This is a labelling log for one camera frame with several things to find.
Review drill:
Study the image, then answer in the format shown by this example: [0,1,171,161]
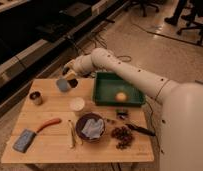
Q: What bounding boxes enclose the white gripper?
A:
[62,59,82,81]

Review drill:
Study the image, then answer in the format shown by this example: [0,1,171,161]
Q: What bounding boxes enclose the black eraser block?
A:
[68,79,78,88]

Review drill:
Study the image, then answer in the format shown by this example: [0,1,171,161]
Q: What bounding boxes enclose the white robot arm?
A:
[64,48,203,171]

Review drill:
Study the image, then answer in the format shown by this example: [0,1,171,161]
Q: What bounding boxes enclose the blue plastic cup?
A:
[56,78,69,92]

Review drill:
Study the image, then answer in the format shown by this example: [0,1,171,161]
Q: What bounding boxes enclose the white paper cup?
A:
[69,97,85,116]

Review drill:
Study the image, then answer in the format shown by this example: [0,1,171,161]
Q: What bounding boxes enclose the green plastic tray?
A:
[92,72,145,107]

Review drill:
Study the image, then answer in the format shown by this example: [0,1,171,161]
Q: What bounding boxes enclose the small metal can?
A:
[29,91,43,105]

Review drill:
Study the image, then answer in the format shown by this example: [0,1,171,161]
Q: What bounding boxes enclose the dark bowl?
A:
[75,113,105,142]

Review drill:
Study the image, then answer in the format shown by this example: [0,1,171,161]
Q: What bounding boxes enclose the wooden table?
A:
[1,79,154,170]

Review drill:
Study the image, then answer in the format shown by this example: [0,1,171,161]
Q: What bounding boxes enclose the yellow round fruit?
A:
[115,92,127,102]

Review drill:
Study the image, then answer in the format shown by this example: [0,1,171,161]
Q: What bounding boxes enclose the blue cloth in bowl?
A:
[82,119,104,140]

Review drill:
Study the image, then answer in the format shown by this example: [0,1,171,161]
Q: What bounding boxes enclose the wooden chopsticks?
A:
[68,120,77,149]

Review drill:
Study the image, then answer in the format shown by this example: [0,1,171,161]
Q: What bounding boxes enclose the black box on shelf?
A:
[59,2,92,25]

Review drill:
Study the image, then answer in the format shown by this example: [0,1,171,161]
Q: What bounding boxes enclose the small dark clip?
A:
[116,109,128,120]

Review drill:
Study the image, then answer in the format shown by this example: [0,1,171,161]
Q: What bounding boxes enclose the brown grape cluster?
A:
[111,126,134,150]

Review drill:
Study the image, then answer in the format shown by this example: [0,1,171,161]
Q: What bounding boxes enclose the black marker pen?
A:
[125,124,156,136]

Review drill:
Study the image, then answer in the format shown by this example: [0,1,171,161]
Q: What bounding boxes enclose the office chair base centre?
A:
[125,0,160,17]

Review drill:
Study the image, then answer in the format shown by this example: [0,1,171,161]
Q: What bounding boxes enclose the office chair base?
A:
[125,0,160,17]
[177,0,203,46]

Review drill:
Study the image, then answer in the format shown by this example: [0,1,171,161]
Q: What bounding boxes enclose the person's legs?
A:
[164,0,195,26]

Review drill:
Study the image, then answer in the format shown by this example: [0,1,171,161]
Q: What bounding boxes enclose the office chair base right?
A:
[177,0,203,46]

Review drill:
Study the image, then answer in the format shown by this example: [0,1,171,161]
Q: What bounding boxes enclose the black floor cables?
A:
[63,31,133,64]

